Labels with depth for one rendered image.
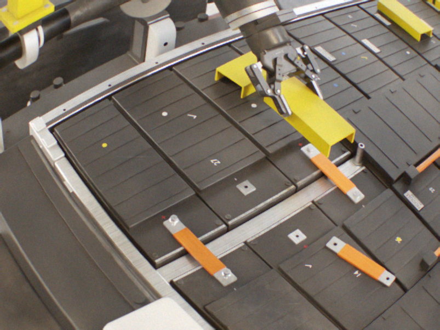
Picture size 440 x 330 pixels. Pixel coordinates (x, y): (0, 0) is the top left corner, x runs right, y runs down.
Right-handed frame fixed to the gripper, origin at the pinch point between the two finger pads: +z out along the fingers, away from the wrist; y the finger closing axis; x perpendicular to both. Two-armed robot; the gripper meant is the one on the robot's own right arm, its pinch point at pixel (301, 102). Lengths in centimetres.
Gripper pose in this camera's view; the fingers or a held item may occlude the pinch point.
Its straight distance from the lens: 138.1
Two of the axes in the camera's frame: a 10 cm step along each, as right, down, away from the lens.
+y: -7.8, 4.1, -4.8
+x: 4.7, -1.4, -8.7
